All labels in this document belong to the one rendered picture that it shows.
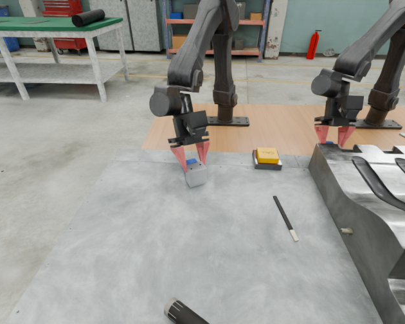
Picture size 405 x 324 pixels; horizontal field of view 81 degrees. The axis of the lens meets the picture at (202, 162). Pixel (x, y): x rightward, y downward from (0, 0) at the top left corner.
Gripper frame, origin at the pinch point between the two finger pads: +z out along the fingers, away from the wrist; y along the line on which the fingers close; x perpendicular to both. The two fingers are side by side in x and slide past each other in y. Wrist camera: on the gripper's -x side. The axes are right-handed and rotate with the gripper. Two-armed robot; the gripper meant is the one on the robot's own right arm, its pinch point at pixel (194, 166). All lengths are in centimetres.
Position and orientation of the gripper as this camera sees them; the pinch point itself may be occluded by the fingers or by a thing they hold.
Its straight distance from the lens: 65.9
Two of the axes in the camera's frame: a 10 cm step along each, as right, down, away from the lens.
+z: 2.0, 9.7, 1.5
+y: 9.1, -2.4, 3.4
